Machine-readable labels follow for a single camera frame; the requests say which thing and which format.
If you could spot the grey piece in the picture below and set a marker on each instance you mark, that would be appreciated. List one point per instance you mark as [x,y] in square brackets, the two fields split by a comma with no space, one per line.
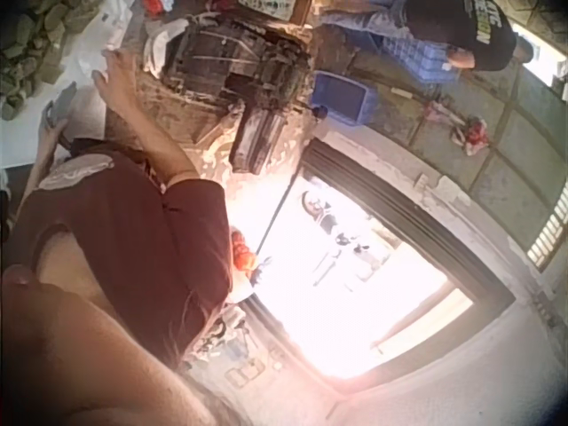
[60,104]

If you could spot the dark door frame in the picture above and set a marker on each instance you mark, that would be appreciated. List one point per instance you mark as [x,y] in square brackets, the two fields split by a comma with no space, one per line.
[399,199]

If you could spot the red and white rag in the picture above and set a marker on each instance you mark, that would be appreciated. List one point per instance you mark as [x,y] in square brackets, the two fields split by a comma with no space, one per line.
[472,133]

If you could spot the black dusty machine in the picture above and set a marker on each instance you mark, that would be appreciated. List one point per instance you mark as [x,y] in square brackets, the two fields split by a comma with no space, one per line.
[239,84]

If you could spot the person's left hand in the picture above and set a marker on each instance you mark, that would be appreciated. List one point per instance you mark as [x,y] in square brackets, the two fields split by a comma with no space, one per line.
[54,128]

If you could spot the wall vent grille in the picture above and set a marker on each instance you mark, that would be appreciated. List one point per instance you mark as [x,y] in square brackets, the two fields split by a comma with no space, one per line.
[550,231]

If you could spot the white bag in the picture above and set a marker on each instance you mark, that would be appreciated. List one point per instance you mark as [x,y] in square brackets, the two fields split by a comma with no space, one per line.
[162,46]

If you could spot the wooden framed board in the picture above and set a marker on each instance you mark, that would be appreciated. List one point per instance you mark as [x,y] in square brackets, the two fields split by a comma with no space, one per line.
[275,9]

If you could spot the blue plastic tub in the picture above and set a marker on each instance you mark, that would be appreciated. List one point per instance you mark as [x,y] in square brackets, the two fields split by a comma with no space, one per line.
[346,97]

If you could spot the cluttered low shelf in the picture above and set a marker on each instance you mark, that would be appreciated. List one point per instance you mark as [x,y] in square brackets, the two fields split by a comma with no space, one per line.
[235,350]

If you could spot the orange red object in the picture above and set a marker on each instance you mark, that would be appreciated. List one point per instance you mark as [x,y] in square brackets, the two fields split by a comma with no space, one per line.
[242,255]

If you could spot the parked motorbike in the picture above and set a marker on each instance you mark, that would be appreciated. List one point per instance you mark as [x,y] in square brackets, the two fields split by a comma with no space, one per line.
[337,235]

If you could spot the blue lattice crate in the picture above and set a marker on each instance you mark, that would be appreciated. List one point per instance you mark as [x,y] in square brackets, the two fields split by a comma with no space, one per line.
[421,60]

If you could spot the person's right hand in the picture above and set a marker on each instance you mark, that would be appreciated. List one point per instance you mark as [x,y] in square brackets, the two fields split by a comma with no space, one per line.
[117,80]

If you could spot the white plastic sheet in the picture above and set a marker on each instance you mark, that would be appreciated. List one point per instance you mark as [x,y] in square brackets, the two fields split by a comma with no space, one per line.
[100,31]

